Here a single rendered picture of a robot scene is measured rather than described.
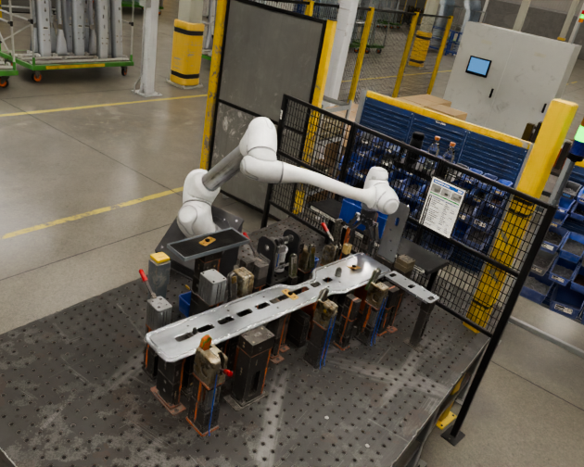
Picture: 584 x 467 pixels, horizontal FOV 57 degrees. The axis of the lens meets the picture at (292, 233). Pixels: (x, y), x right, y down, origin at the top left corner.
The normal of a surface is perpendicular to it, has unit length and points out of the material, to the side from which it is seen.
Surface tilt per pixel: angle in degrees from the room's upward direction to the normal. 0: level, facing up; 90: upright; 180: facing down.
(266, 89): 92
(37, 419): 0
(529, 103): 90
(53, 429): 0
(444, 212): 90
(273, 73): 91
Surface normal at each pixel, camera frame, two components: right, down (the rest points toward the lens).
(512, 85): -0.59, 0.27
